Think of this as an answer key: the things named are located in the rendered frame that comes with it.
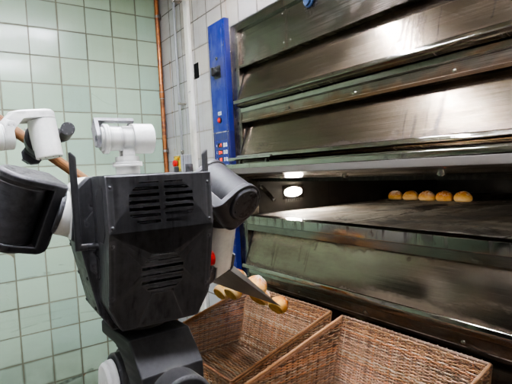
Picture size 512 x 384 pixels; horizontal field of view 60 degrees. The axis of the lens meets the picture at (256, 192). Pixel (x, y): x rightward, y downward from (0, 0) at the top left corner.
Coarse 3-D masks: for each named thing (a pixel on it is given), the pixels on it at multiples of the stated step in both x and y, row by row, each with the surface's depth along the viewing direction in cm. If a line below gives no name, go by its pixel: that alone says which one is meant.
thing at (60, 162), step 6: (0, 114) 125; (0, 120) 124; (18, 132) 127; (24, 132) 128; (18, 138) 128; (54, 162) 133; (60, 162) 134; (66, 162) 135; (60, 168) 135; (66, 168) 135; (78, 174) 137; (84, 174) 138
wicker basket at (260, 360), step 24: (216, 312) 200; (240, 312) 208; (264, 312) 197; (288, 312) 185; (312, 312) 174; (216, 336) 201; (240, 336) 208; (264, 336) 194; (288, 336) 183; (216, 360) 190; (240, 360) 188; (264, 360) 149
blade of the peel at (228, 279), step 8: (232, 272) 139; (240, 272) 141; (216, 280) 176; (224, 280) 165; (232, 280) 154; (240, 280) 146; (248, 280) 143; (232, 288) 172; (240, 288) 161; (248, 288) 151; (256, 288) 144; (256, 296) 159; (264, 296) 149
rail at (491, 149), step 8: (400, 152) 123; (408, 152) 121; (416, 152) 119; (424, 152) 117; (432, 152) 115; (440, 152) 113; (448, 152) 111; (456, 152) 109; (464, 152) 108; (472, 152) 106; (480, 152) 104; (488, 152) 103; (496, 152) 101; (504, 152) 100; (288, 160) 164; (296, 160) 160; (304, 160) 156; (312, 160) 152; (320, 160) 149; (328, 160) 146; (336, 160) 143; (344, 160) 140; (352, 160) 137; (360, 160) 135; (368, 160) 132; (376, 160) 130; (232, 168) 196
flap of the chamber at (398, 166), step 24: (240, 168) 190; (264, 168) 175; (288, 168) 163; (312, 168) 152; (336, 168) 143; (360, 168) 134; (384, 168) 127; (408, 168) 123; (432, 168) 119; (456, 168) 115; (480, 168) 112; (504, 168) 108
